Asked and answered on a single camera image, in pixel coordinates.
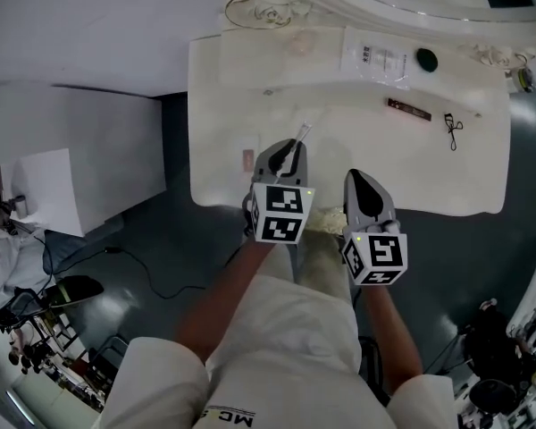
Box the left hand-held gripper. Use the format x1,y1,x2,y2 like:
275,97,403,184
242,139,316,245

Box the person's right forearm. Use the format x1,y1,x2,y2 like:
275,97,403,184
360,282,424,397

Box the white cabinet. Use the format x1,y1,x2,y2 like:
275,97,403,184
9,147,85,239

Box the round black makeup compact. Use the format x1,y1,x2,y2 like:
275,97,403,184
416,47,440,73

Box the black backpack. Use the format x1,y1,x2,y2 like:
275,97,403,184
462,299,522,377

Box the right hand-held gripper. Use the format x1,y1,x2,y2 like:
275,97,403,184
340,169,408,287

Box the person's left forearm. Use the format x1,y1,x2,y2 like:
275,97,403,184
172,238,276,368

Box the brown makeup tube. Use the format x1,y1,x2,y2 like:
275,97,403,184
387,97,432,123

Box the white dressing table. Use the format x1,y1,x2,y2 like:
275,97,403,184
186,24,513,217

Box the black floor cable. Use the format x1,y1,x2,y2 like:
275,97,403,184
103,246,245,299

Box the person's white shorts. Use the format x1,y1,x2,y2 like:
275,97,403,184
96,229,460,429

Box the roll of tape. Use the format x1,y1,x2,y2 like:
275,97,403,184
515,65,536,93

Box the cream fluffy stool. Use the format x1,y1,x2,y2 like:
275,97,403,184
294,206,348,297

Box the black eyelash curler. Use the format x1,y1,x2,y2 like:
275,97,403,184
443,111,465,152

